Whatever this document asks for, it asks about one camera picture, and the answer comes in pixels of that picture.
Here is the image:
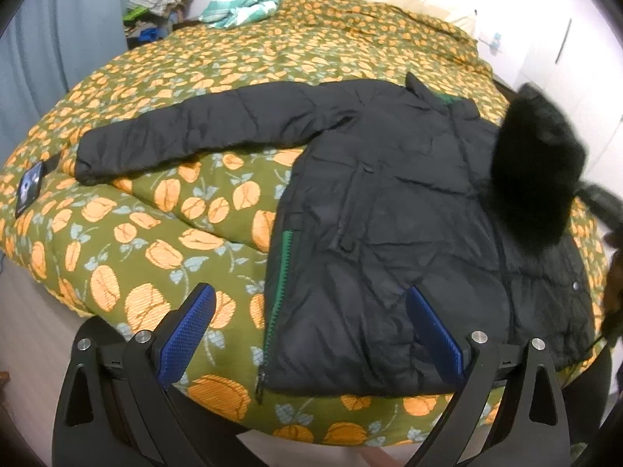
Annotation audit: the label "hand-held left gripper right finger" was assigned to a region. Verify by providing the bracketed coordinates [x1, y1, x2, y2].
[405, 286, 585, 467]

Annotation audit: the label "person's right forearm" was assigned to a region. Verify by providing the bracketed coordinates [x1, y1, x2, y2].
[601, 248, 623, 339]

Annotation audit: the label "person's black trousers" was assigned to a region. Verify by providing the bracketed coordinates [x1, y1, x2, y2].
[550, 350, 615, 467]

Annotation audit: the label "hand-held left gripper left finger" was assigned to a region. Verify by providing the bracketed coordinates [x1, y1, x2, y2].
[51, 282, 273, 467]

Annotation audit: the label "grey blue curtain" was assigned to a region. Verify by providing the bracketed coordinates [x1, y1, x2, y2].
[0, 0, 171, 118]

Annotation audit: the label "black puffer jacket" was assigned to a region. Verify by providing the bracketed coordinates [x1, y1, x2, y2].
[74, 72, 597, 404]

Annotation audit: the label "white wardrobe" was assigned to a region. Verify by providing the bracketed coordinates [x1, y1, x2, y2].
[523, 0, 623, 108]

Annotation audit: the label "pile of clothes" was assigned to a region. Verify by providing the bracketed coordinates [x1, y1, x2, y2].
[124, 0, 199, 42]

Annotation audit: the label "cream pillow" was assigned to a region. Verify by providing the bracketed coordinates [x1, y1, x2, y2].
[370, 0, 479, 36]

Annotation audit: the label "black smartphone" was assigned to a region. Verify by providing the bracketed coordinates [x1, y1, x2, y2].
[14, 162, 46, 219]

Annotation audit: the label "green floral bed blanket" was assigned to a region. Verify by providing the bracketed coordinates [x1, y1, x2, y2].
[0, 0, 611, 448]

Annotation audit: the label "green white checked cloth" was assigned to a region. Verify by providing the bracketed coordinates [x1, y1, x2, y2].
[199, 0, 282, 29]

